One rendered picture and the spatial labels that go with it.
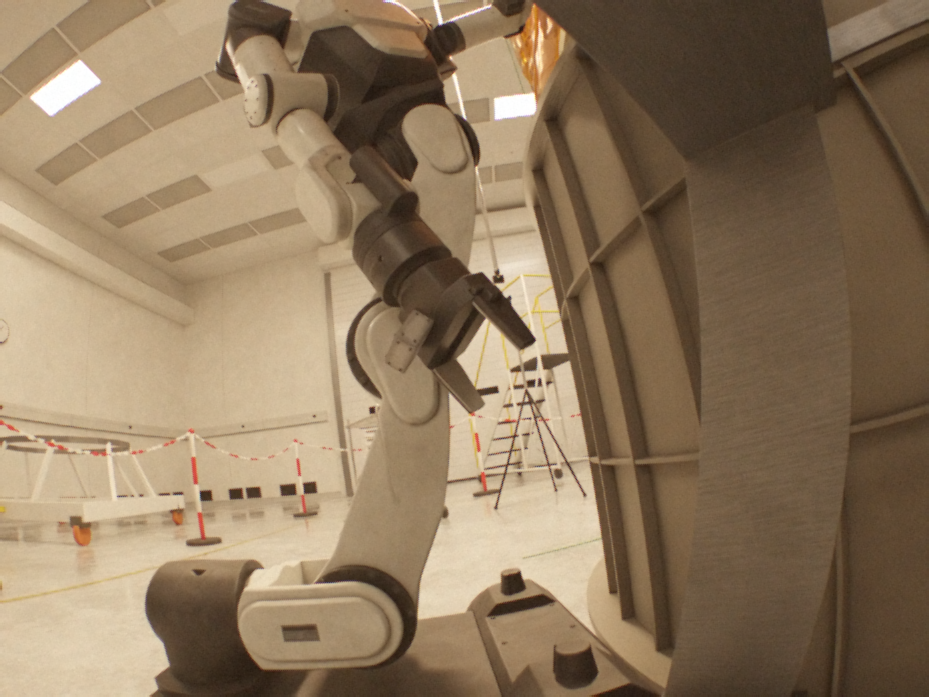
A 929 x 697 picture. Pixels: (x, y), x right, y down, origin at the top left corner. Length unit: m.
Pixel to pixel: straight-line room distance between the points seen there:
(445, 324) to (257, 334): 9.76
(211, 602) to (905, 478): 0.83
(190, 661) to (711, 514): 0.63
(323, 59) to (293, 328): 9.03
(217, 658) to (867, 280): 0.90
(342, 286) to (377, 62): 8.81
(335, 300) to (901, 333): 9.29
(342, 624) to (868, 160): 0.80
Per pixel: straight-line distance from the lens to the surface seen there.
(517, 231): 9.39
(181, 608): 0.66
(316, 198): 0.52
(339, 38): 0.86
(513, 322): 0.39
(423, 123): 0.71
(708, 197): 0.22
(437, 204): 0.64
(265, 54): 0.81
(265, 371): 9.84
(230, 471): 10.15
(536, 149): 1.13
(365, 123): 0.75
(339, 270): 9.71
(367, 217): 0.49
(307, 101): 0.69
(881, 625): 0.66
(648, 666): 0.88
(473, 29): 1.17
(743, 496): 0.22
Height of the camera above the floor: 0.47
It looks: 13 degrees up
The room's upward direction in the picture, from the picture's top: 9 degrees counter-clockwise
